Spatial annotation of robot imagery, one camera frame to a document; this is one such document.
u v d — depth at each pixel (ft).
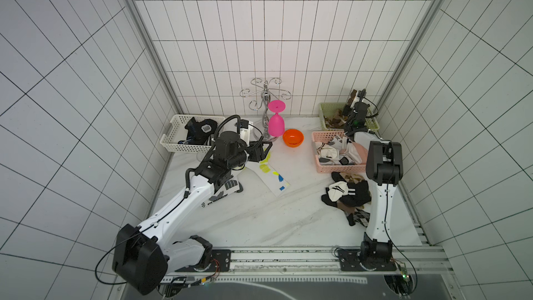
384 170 2.04
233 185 2.95
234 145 1.91
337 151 3.20
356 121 2.85
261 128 3.58
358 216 2.67
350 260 2.37
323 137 3.42
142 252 1.25
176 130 3.62
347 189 2.81
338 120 3.45
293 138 3.49
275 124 2.97
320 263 2.40
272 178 3.04
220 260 2.39
